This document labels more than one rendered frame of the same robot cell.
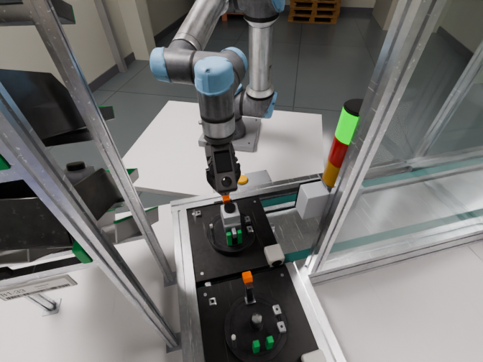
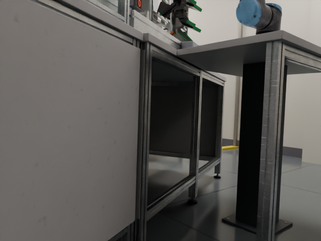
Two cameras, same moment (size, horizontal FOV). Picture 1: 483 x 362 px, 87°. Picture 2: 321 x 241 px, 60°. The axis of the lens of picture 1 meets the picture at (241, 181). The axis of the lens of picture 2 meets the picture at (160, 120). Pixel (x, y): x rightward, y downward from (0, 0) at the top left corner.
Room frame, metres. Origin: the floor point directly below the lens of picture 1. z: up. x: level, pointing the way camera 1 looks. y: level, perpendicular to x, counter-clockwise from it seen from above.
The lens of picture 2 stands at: (1.50, -1.41, 0.59)
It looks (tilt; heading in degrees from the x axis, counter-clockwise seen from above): 3 degrees down; 127
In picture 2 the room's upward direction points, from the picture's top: 2 degrees clockwise
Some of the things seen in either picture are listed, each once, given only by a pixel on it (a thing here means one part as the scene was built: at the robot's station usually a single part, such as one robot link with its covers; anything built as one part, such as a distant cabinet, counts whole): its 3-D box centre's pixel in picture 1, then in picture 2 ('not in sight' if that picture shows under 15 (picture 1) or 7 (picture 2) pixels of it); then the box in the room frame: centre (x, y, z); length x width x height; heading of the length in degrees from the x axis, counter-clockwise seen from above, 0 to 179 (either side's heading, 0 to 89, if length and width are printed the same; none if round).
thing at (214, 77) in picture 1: (215, 89); not in sight; (0.50, 0.05, 1.37); 0.09 x 0.08 x 0.11; 166
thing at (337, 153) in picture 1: (346, 149); not in sight; (0.35, -0.18, 1.34); 0.05 x 0.05 x 0.05
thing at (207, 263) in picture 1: (231, 235); not in sight; (0.42, 0.03, 0.96); 0.24 x 0.24 x 0.02; 14
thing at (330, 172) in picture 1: (338, 170); not in sight; (0.35, -0.18, 1.29); 0.05 x 0.05 x 0.05
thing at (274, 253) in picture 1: (274, 256); not in sight; (0.34, -0.09, 0.97); 0.05 x 0.05 x 0.04; 14
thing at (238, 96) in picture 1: (231, 100); (268, 19); (1.06, 0.04, 1.06); 0.13 x 0.12 x 0.14; 76
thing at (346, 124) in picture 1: (355, 123); not in sight; (0.35, -0.18, 1.39); 0.05 x 0.05 x 0.05
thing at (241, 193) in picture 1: (296, 191); (170, 47); (0.63, -0.20, 0.91); 0.89 x 0.06 x 0.11; 104
